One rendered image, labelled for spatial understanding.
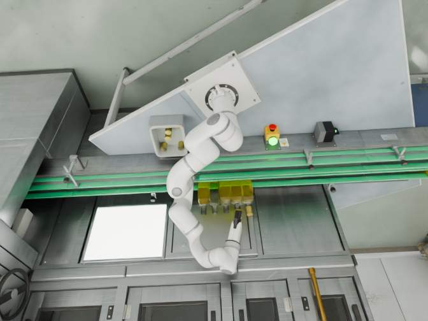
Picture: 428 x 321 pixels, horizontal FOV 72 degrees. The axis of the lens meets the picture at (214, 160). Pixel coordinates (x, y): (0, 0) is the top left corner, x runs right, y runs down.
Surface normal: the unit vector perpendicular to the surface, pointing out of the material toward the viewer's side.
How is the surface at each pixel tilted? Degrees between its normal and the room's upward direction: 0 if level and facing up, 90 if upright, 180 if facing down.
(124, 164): 90
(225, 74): 4
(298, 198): 90
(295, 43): 0
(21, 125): 90
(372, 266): 90
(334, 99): 0
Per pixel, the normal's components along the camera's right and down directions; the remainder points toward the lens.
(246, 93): 0.09, 0.72
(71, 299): -0.04, -0.66
